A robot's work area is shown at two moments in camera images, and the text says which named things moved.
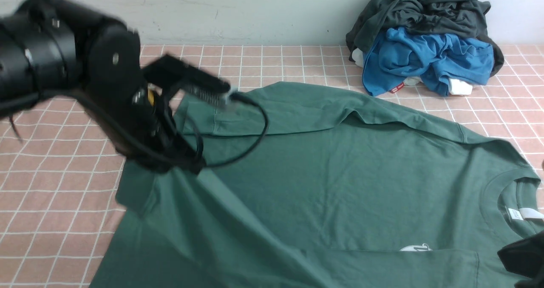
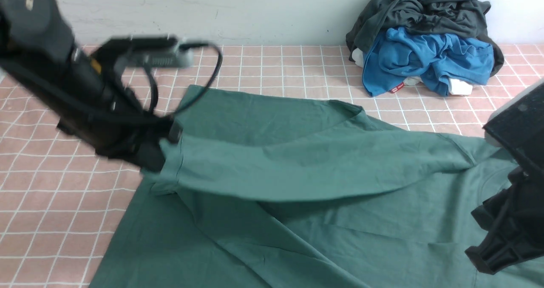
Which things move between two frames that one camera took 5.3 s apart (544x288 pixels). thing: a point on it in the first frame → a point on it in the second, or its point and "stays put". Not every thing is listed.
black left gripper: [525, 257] → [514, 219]
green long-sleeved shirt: [305, 187] stays put
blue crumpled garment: [435, 59] stays put
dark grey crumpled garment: [455, 8] stays put
